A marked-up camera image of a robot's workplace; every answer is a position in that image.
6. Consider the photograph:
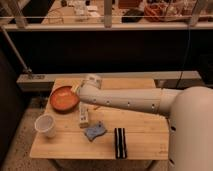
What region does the black object on shelf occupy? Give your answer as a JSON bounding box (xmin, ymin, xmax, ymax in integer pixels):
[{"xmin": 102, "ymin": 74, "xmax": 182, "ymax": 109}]
[{"xmin": 121, "ymin": 9, "xmax": 144, "ymax": 23}]

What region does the black white striped cloth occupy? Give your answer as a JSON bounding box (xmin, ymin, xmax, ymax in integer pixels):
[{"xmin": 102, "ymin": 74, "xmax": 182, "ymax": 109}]
[{"xmin": 114, "ymin": 128, "xmax": 127, "ymax": 159}]

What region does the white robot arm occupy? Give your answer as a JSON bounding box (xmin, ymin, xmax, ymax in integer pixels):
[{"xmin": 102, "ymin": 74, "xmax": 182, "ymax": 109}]
[{"xmin": 77, "ymin": 74, "xmax": 213, "ymax": 171}]

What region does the grey metal ledge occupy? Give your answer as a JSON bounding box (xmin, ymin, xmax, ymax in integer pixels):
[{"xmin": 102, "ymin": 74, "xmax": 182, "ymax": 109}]
[{"xmin": 17, "ymin": 71, "xmax": 204, "ymax": 92}]

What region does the red basket on shelf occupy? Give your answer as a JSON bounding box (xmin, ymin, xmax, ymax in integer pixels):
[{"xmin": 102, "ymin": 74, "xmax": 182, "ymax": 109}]
[{"xmin": 144, "ymin": 3, "xmax": 184, "ymax": 22}]

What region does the white plastic cup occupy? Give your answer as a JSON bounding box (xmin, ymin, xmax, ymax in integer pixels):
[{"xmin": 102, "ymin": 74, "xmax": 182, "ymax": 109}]
[{"xmin": 34, "ymin": 114, "xmax": 56, "ymax": 138}]

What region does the blue sponge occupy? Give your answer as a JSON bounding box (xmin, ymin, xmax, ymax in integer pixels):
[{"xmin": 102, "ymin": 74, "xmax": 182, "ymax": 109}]
[{"xmin": 84, "ymin": 121, "xmax": 107, "ymax": 141}]

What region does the diagonal metal rod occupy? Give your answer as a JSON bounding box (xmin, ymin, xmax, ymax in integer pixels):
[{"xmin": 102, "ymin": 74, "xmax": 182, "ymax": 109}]
[{"xmin": 1, "ymin": 26, "xmax": 33, "ymax": 77}]

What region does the orange ceramic bowl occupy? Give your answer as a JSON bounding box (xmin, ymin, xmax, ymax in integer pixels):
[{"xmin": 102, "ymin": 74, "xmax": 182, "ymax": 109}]
[{"xmin": 50, "ymin": 86, "xmax": 79, "ymax": 112}]

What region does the upper shelf rail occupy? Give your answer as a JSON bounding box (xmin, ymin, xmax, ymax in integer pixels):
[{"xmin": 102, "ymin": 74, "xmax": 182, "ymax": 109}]
[{"xmin": 0, "ymin": 0, "xmax": 213, "ymax": 33}]

